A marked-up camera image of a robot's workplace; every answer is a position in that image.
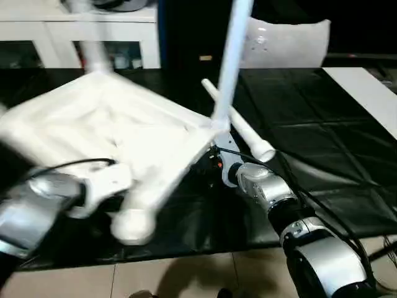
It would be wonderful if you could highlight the white plastic table leg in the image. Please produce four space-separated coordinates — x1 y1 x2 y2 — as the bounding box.
66 0 113 75
200 78 277 163
210 0 254 130

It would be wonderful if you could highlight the white plastic table top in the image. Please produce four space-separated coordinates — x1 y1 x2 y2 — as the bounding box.
0 70 231 246

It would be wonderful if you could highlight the black work mat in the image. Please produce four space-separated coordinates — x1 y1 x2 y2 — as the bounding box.
0 66 397 271

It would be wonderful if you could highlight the black cabinet with gold label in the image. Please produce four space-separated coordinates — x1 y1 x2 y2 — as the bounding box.
158 0 252 71

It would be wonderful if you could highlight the grey cushion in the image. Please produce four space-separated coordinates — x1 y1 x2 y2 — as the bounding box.
240 17 332 69

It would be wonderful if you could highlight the white sideboard with glass doors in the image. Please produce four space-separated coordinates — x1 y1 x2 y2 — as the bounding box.
0 4 161 70

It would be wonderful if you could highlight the dark round helmet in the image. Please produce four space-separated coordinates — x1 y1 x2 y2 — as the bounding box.
92 0 147 12

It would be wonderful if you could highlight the black stand leg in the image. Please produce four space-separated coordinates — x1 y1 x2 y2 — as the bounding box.
368 246 397 263

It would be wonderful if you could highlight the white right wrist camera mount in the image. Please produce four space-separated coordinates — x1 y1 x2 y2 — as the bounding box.
213 129 246 189

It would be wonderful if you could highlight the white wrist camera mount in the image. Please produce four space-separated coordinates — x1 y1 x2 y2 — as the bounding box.
213 129 246 189
69 163 133 219

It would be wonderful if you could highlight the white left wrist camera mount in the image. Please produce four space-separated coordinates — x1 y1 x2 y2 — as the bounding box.
69 163 133 219

